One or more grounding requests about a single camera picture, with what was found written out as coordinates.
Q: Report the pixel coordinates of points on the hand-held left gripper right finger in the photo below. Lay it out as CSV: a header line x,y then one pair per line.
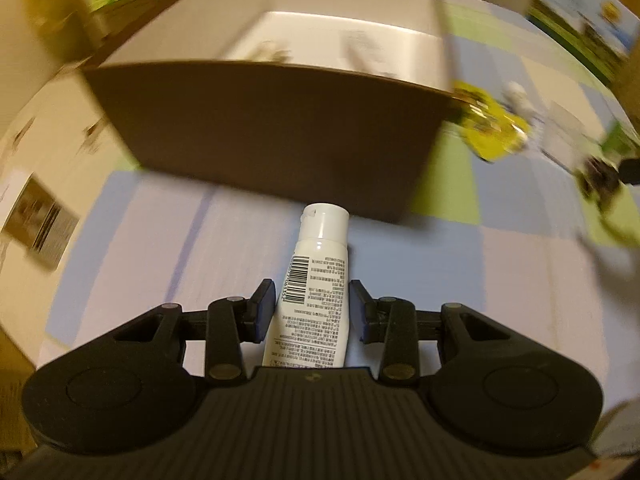
x,y
361,310

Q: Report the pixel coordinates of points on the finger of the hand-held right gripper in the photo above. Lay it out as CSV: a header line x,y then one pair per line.
x,y
631,172

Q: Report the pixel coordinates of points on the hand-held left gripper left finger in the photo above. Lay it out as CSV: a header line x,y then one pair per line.
x,y
262,310

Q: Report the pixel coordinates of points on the dark shiny packet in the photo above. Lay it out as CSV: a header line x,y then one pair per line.
x,y
600,182

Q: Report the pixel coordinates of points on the white tube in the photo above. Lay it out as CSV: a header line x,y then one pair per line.
x,y
315,300

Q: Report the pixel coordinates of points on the small white bottle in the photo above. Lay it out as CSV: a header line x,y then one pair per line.
x,y
517,97

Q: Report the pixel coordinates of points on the brown cardboard box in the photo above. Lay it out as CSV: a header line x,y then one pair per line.
x,y
275,150

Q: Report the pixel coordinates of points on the yellow snack packet dark print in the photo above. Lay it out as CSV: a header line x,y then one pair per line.
x,y
472,100

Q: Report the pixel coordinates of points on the checked tablecloth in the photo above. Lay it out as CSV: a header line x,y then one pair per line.
x,y
150,240

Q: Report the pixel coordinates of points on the light blue milk carton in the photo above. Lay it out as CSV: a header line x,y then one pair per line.
x,y
575,15

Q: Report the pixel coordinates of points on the printed leaflet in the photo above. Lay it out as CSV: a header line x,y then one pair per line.
x,y
37,217

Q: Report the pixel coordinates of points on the large flat white carton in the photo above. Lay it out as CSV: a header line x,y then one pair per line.
x,y
55,125

